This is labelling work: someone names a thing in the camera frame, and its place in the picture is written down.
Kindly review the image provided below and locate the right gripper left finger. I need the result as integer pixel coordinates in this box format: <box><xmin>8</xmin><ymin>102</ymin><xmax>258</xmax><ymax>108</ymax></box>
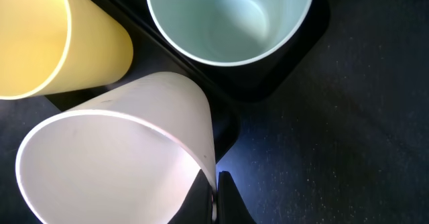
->
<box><xmin>167</xmin><ymin>168</ymin><xmax>215</xmax><ymax>224</ymax></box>

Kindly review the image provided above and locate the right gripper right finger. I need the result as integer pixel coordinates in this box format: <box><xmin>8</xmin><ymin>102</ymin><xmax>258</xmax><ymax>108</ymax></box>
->
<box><xmin>216</xmin><ymin>170</ymin><xmax>257</xmax><ymax>224</ymax></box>

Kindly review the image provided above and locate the white cup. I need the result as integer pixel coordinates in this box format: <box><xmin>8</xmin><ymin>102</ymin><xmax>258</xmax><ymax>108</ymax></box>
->
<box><xmin>15</xmin><ymin>70</ymin><xmax>218</xmax><ymax>224</ymax></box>

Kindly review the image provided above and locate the black tray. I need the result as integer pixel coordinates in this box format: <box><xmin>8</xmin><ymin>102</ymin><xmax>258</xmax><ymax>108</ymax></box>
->
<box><xmin>45</xmin><ymin>0</ymin><xmax>332</xmax><ymax>163</ymax></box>

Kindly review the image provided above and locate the green cup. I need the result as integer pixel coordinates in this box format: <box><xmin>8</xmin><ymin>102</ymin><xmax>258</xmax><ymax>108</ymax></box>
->
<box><xmin>144</xmin><ymin>0</ymin><xmax>317</xmax><ymax>67</ymax></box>

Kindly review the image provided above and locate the yellow cup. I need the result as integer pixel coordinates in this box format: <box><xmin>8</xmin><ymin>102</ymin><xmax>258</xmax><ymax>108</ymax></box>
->
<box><xmin>0</xmin><ymin>0</ymin><xmax>134</xmax><ymax>101</ymax></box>

